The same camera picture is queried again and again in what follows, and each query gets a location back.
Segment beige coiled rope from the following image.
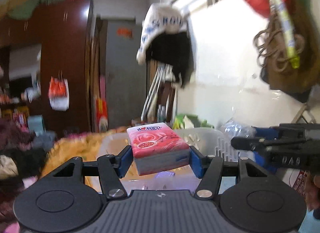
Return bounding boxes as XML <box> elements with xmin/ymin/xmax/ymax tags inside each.
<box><xmin>253</xmin><ymin>15</ymin><xmax>306</xmax><ymax>72</ymax></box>

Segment metal crutches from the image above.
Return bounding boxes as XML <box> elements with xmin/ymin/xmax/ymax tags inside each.
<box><xmin>140</xmin><ymin>63</ymin><xmax>165</xmax><ymax>121</ymax></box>

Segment person right hand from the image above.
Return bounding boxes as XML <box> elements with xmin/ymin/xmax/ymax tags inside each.
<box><xmin>304</xmin><ymin>173</ymin><xmax>320</xmax><ymax>211</ymax></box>

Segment dark wooden wardrobe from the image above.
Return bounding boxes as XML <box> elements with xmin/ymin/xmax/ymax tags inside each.
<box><xmin>1</xmin><ymin>0</ymin><xmax>93</xmax><ymax>136</ymax></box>

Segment orange white plastic bag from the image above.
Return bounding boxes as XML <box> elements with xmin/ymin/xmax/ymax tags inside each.
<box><xmin>48</xmin><ymin>77</ymin><xmax>69</xmax><ymax>111</ymax></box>

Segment green white tote bag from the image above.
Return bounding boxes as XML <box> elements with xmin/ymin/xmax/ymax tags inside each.
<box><xmin>172</xmin><ymin>114</ymin><xmax>214</xmax><ymax>130</ymax></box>

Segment dark purple clothes pile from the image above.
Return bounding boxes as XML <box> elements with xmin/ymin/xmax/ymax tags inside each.
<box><xmin>1</xmin><ymin>119</ymin><xmax>47</xmax><ymax>180</ymax></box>

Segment orange floral blanket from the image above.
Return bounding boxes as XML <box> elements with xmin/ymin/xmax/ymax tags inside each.
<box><xmin>40</xmin><ymin>126</ymin><xmax>127</xmax><ymax>178</ymax></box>

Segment pink tissue pack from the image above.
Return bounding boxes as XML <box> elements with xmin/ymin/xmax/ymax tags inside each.
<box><xmin>127</xmin><ymin>122</ymin><xmax>190</xmax><ymax>176</ymax></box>

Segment grey door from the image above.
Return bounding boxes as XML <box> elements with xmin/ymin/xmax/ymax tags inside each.
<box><xmin>105</xmin><ymin>20</ymin><xmax>147</xmax><ymax>129</ymax></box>

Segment white black hanging jacket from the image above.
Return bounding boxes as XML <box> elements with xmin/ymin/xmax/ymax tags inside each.
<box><xmin>136</xmin><ymin>3</ymin><xmax>194</xmax><ymax>88</ymax></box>

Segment brown hanging bag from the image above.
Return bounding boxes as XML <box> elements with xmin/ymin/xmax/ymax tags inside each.
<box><xmin>253</xmin><ymin>0</ymin><xmax>319</xmax><ymax>95</ymax></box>

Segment white plastic basket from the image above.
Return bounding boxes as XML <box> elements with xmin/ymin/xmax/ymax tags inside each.
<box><xmin>97</xmin><ymin>123</ymin><xmax>239</xmax><ymax>193</ymax></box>

